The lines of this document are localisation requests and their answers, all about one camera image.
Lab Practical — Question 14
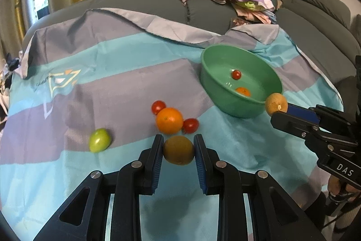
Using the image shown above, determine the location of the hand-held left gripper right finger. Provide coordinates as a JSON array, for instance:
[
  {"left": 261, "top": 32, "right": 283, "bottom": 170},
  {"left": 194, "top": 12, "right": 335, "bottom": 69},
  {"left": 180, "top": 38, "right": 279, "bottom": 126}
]
[{"left": 193, "top": 134, "right": 322, "bottom": 241}]

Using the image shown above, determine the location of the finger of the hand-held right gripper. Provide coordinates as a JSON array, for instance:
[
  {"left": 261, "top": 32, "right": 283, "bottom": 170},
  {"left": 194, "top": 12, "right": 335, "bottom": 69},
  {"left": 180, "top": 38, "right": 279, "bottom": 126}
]
[
  {"left": 270, "top": 112, "right": 359, "bottom": 147},
  {"left": 287, "top": 104, "right": 352, "bottom": 131}
]

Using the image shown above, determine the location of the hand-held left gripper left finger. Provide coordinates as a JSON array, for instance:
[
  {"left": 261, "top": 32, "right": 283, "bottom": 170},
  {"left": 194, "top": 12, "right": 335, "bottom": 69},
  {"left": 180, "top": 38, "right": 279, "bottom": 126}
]
[{"left": 32, "top": 134, "right": 164, "bottom": 241}]

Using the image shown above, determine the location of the brown kiwi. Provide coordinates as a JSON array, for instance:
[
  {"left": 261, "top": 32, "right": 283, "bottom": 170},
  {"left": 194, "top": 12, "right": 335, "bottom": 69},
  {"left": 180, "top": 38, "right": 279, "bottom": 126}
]
[
  {"left": 265, "top": 93, "right": 289, "bottom": 117},
  {"left": 163, "top": 136, "right": 195, "bottom": 165}
]

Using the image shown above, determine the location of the green plastic bowl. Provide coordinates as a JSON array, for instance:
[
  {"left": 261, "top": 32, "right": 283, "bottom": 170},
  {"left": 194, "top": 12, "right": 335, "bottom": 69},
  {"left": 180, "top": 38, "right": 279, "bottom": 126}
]
[{"left": 200, "top": 44, "right": 283, "bottom": 119}]

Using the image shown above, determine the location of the person's right hand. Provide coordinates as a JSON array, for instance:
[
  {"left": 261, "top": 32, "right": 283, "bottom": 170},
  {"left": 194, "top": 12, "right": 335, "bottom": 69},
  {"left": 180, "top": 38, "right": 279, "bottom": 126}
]
[{"left": 327, "top": 175, "right": 361, "bottom": 203}]

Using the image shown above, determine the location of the small green tomato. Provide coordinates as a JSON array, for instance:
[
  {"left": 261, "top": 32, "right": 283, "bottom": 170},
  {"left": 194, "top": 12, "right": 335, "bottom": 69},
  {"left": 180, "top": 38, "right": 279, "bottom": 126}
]
[{"left": 89, "top": 128, "right": 111, "bottom": 153}]

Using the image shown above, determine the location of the peach garment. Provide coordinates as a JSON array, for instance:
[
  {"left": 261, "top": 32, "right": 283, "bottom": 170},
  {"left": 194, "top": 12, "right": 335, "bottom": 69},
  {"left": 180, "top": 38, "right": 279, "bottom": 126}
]
[{"left": 235, "top": 7, "right": 276, "bottom": 25}]

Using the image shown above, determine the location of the striped blue grey bedsheet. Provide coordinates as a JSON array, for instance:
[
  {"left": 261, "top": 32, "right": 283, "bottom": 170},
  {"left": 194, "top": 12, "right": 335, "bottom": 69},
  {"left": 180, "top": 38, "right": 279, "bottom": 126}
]
[{"left": 0, "top": 8, "right": 346, "bottom": 241}]

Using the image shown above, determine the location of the grey sofa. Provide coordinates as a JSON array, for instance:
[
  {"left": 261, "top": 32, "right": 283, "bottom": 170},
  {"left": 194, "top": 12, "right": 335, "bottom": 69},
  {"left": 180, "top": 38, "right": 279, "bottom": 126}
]
[{"left": 21, "top": 0, "right": 361, "bottom": 106}]

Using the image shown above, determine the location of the gold curtain strip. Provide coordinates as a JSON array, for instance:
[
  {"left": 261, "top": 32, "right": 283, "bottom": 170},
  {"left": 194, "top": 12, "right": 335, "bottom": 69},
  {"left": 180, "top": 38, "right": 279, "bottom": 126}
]
[{"left": 14, "top": 0, "right": 29, "bottom": 34}]

